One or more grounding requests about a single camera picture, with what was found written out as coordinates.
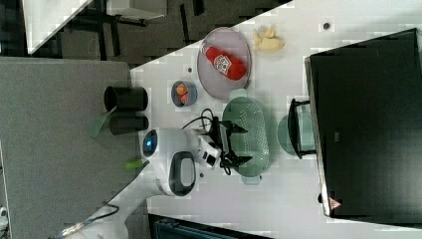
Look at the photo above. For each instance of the red plush ketchup bottle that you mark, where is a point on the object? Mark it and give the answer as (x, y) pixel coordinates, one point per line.
(225, 63)

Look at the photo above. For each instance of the mint green plastic cup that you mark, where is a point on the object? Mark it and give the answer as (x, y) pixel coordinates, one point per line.
(306, 134)

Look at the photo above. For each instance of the blue crate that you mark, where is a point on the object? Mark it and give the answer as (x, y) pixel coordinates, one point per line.
(162, 227)

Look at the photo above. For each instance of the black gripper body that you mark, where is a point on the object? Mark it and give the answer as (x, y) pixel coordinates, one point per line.
(218, 133)

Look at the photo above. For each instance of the mint green plastic strainer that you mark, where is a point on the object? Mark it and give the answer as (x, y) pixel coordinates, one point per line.
(254, 117)

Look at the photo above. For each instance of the grey round plate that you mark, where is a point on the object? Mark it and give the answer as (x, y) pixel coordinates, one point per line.
(214, 83)

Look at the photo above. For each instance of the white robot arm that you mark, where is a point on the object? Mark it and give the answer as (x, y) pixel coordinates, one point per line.
(171, 156)

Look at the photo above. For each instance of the green toy vegetable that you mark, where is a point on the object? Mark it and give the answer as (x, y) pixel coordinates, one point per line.
(135, 164)

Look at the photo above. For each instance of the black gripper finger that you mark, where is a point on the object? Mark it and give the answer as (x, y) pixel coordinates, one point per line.
(234, 128)
(236, 161)

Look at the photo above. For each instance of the small blue bowl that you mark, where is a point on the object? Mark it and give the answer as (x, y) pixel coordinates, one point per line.
(192, 91)

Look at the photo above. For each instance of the mint green spatula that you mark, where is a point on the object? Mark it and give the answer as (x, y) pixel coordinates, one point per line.
(99, 122)

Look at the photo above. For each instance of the black cylindrical holder lower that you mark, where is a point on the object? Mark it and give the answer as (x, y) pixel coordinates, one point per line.
(127, 124)

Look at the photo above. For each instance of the yellow plush banana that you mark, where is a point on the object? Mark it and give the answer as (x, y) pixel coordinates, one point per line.
(268, 41)

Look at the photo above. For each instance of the grey foam mat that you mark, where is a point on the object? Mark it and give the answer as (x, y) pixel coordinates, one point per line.
(54, 173)

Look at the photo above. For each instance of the orange toy fruit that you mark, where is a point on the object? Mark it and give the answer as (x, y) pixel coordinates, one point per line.
(181, 89)

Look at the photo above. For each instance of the silver black toaster oven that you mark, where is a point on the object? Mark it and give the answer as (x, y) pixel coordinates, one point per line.
(366, 110)

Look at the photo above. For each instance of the red toy strawberry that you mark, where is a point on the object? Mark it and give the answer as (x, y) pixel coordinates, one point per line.
(185, 98)

